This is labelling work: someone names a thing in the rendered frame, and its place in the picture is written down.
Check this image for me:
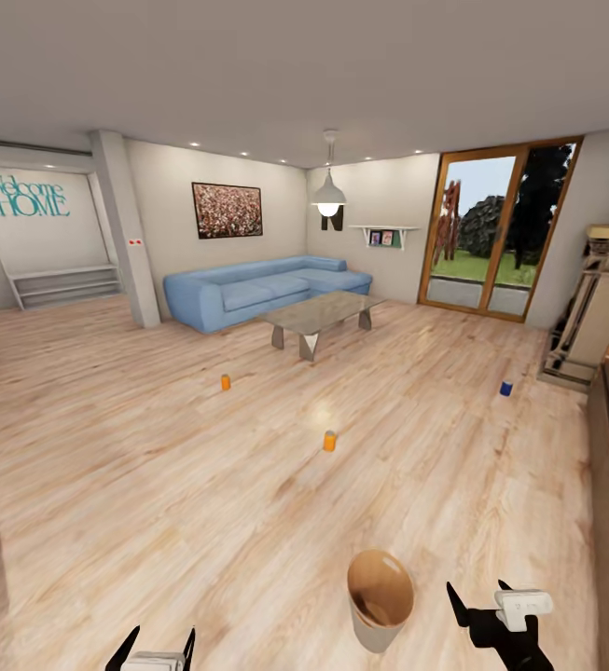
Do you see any trash can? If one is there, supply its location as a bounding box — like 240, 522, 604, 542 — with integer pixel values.
347, 549, 415, 653

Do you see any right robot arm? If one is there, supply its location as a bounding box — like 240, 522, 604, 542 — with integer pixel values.
447, 579, 555, 671

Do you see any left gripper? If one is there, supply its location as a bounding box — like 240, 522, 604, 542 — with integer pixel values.
105, 624, 196, 671

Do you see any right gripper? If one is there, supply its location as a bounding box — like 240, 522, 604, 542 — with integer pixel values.
447, 579, 552, 671

